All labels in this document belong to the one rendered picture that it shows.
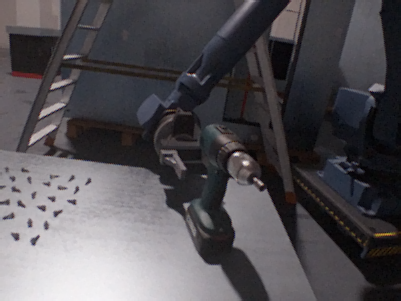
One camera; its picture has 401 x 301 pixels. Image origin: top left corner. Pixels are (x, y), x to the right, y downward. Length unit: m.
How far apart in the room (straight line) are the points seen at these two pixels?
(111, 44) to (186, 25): 0.71
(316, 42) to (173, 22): 1.28
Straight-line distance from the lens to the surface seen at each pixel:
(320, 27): 2.64
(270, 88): 1.81
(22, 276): 0.52
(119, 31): 2.60
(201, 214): 0.52
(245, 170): 0.38
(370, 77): 6.66
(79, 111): 2.86
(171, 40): 2.49
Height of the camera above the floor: 1.02
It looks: 22 degrees down
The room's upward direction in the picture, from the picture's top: 9 degrees clockwise
